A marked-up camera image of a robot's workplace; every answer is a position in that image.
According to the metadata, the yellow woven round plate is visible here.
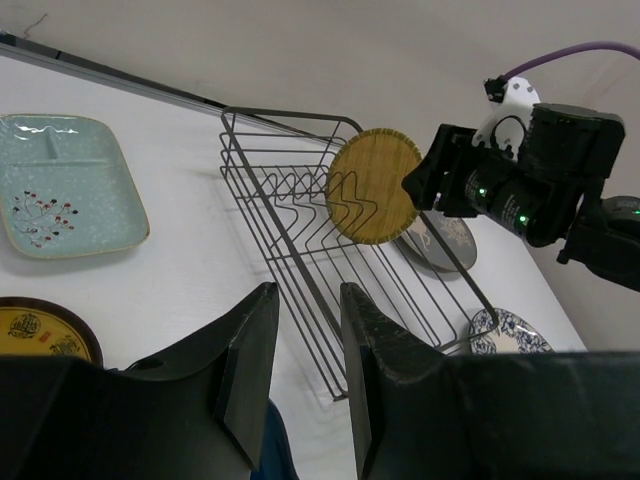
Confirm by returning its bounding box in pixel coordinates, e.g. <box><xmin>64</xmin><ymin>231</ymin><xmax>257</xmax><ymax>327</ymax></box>
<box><xmin>326</xmin><ymin>128</ymin><xmax>421</xmax><ymax>245</ymax></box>

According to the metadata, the light green rectangular plate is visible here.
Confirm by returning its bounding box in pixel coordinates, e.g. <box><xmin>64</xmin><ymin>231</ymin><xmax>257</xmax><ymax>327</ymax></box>
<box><xmin>1</xmin><ymin>114</ymin><xmax>150</xmax><ymax>260</ymax></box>

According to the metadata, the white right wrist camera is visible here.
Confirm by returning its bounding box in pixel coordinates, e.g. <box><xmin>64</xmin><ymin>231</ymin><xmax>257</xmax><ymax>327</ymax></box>
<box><xmin>472</xmin><ymin>77</ymin><xmax>540</xmax><ymax>161</ymax></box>

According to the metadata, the yellow brown patterned plate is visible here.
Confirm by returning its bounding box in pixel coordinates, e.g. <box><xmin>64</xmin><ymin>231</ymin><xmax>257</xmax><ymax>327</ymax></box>
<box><xmin>1</xmin><ymin>296</ymin><xmax>103</xmax><ymax>366</ymax></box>

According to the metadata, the dark blue plate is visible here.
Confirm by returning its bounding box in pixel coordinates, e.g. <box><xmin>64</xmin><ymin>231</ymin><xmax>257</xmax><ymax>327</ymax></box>
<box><xmin>251</xmin><ymin>401</ymin><xmax>299</xmax><ymax>480</ymax></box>

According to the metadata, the grey wire dish rack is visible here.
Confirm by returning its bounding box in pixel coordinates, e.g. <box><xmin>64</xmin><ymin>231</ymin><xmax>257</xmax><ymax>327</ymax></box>
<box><xmin>220</xmin><ymin>107</ymin><xmax>491</xmax><ymax>401</ymax></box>

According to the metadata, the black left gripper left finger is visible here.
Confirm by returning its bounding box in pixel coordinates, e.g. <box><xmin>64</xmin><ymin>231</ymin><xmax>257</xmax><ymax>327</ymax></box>
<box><xmin>1</xmin><ymin>282</ymin><xmax>279</xmax><ymax>479</ymax></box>

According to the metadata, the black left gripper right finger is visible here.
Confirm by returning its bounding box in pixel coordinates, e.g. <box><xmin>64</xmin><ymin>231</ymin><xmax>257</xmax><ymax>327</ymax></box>
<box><xmin>340</xmin><ymin>283</ymin><xmax>639</xmax><ymax>479</ymax></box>

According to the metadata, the blue floral white plate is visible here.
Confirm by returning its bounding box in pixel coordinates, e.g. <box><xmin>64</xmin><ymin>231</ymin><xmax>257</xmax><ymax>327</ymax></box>
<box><xmin>469</xmin><ymin>308</ymin><xmax>553</xmax><ymax>355</ymax></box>

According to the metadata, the grey reindeer plate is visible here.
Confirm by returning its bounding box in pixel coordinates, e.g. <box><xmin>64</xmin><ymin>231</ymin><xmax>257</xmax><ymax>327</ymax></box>
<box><xmin>394</xmin><ymin>212</ymin><xmax>478</xmax><ymax>273</ymax></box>

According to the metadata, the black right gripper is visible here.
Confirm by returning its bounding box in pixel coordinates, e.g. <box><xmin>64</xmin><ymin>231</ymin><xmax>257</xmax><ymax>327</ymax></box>
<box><xmin>402</xmin><ymin>103</ymin><xmax>626</xmax><ymax>247</ymax></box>

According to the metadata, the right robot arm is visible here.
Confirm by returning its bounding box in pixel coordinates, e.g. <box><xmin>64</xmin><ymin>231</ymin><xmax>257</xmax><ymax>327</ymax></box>
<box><xmin>402</xmin><ymin>103</ymin><xmax>639</xmax><ymax>290</ymax></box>

